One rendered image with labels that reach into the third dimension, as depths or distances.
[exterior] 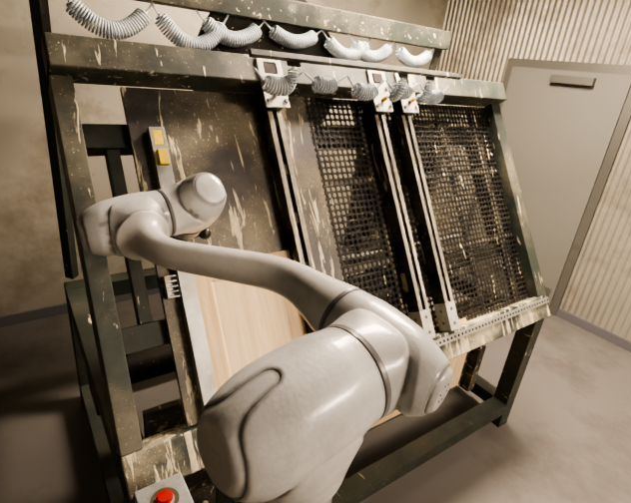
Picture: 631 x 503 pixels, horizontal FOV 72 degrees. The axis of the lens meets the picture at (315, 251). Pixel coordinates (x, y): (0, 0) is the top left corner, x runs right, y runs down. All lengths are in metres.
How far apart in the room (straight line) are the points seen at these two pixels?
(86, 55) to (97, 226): 0.75
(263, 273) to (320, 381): 0.30
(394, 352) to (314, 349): 0.10
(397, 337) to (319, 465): 0.18
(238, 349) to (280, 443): 1.06
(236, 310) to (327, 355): 1.02
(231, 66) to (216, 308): 0.84
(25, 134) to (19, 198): 0.42
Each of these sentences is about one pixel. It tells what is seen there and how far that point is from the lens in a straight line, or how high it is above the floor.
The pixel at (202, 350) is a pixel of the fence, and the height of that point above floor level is 1.09.
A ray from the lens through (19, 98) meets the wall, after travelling 3.36.
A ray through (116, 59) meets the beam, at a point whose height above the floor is 1.89.
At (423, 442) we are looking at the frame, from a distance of 2.55.
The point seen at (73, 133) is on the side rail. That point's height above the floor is 1.69.
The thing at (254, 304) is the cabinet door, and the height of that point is 1.16.
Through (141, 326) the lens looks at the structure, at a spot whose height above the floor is 1.14.
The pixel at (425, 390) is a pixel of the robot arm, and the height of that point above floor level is 1.60.
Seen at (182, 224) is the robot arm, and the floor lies 1.61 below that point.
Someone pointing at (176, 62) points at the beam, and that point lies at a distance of 1.59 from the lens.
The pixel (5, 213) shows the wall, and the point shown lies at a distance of 3.51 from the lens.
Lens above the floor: 1.94
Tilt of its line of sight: 23 degrees down
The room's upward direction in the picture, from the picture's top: 6 degrees clockwise
